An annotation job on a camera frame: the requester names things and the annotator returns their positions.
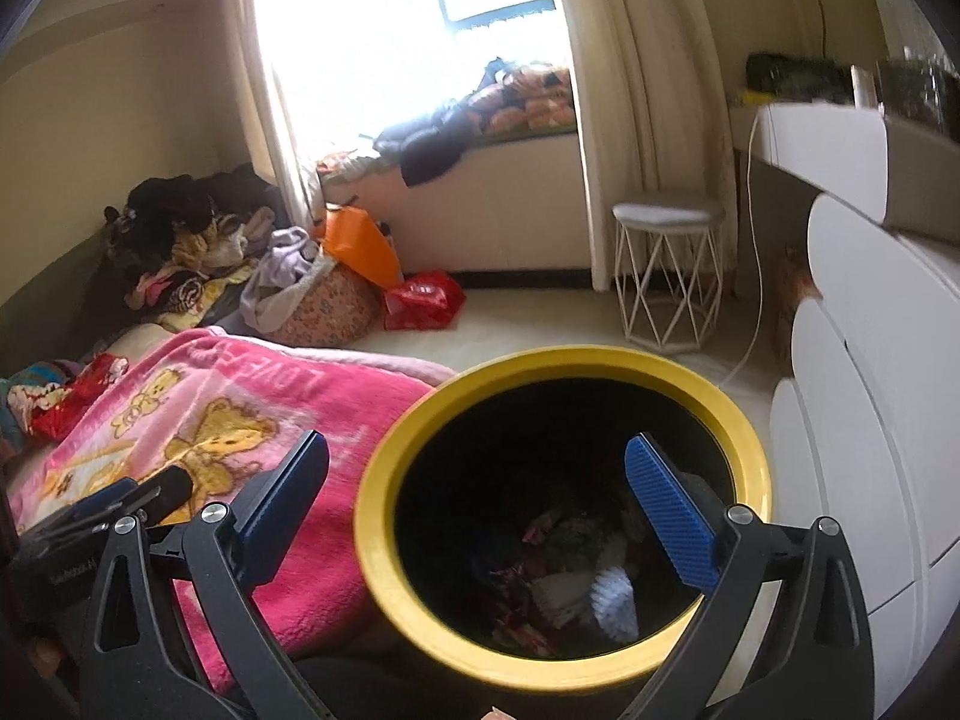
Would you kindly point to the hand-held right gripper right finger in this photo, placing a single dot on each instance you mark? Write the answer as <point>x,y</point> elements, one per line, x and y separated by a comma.
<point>667,510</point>

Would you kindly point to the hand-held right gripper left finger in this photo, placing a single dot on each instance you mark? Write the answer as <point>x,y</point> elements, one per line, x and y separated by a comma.
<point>285,510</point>

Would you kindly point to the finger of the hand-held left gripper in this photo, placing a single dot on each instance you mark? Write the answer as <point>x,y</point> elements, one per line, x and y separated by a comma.
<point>165,493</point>
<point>97,502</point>

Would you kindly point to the white foam net bundle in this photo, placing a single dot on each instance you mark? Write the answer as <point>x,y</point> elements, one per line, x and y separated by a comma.
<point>613,604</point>

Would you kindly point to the yellow rimmed black bin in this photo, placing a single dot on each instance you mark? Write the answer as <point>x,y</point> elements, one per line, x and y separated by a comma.
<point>562,361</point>

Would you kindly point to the red printed cloth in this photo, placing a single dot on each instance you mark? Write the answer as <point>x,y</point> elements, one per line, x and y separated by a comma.
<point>82,397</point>

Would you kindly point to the pink bear printed blanket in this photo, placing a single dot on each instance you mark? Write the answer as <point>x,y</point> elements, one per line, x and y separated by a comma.
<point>315,405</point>

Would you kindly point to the teal printed cloth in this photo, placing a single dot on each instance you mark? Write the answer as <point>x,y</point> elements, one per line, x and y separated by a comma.
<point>34,390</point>

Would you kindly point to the floral fabric basket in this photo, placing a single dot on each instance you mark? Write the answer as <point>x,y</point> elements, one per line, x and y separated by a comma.
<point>330,307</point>

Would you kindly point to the grey bed headboard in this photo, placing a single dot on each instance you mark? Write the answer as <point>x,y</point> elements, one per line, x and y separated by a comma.
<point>45,300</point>

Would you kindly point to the white scalloped cabinet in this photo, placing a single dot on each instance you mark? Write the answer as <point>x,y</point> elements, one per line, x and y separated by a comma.
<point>862,427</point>

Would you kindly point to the pale lilac garment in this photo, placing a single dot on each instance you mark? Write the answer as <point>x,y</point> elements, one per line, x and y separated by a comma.
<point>285,277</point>

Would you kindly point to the red shopping bag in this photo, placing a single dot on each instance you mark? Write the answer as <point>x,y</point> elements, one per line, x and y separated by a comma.
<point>424,300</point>

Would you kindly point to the pile of clothes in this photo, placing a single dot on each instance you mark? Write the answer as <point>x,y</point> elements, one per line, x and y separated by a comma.
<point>187,240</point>

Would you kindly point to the orange brown cloth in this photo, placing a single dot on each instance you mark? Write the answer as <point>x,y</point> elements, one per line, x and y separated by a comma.
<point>795,277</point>

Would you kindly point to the orange bag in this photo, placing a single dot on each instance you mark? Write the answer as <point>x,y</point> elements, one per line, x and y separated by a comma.
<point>360,247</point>

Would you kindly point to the orange and white cloths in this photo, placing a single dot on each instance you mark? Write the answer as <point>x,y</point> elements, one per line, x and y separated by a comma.
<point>349,165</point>

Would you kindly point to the cream curtain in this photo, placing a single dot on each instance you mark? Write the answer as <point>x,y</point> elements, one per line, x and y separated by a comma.
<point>277,90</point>
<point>637,127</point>

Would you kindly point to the dark jacket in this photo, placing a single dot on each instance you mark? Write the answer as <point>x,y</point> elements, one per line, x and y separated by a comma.
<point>427,142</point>

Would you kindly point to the white desk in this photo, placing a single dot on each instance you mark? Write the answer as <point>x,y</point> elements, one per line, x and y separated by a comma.
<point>840,150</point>

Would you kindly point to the yellow item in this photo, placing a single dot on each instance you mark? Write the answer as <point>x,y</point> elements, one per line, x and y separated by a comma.
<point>754,97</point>

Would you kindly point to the orange patterned quilt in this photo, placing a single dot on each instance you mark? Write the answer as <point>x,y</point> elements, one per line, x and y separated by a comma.
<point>525,97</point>

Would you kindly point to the dark bag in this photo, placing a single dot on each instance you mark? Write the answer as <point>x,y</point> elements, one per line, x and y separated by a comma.
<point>799,79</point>

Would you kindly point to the dark storage box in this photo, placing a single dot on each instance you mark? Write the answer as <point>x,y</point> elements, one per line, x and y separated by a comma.
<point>919,90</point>

